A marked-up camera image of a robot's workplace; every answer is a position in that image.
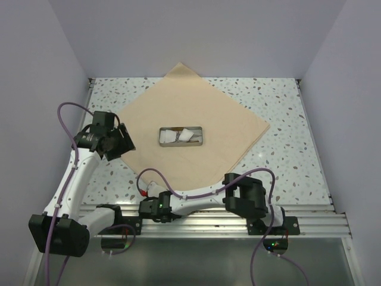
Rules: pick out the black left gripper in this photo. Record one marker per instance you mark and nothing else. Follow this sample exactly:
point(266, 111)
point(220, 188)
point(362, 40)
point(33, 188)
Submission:
point(126, 144)

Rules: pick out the white gauze pad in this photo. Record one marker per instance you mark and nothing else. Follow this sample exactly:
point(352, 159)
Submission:
point(167, 136)
point(185, 135)

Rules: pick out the metal instrument tray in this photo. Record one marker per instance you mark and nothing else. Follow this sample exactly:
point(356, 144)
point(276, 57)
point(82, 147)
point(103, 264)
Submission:
point(197, 130)

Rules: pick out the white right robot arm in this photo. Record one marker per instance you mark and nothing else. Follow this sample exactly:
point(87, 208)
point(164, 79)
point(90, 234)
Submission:
point(241, 195)

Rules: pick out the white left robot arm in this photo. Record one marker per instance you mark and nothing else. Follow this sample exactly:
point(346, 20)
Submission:
point(60, 229)

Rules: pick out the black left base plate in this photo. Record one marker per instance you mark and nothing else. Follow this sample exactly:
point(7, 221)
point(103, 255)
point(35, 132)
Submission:
point(128, 225)

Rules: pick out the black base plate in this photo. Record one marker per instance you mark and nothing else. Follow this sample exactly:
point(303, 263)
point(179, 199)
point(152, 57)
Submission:
point(290, 226)
point(128, 225)

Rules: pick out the aluminium rail frame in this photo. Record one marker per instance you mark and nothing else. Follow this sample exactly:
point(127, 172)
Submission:
point(295, 160)

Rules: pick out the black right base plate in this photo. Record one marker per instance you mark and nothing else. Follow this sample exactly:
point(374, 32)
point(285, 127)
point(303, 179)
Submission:
point(290, 226)

